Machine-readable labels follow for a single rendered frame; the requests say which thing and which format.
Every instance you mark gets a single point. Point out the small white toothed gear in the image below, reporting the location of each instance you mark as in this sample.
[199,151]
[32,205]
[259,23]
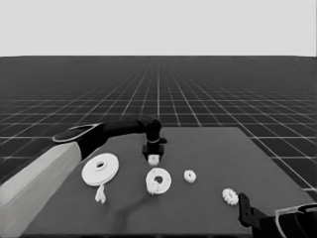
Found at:
[151,188]
[192,178]
[232,198]
[151,160]

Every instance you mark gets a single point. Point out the white round carrier with pins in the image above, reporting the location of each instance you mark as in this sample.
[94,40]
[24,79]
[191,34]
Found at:
[166,181]

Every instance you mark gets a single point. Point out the large thick white disc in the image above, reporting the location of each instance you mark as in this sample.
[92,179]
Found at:
[90,172]

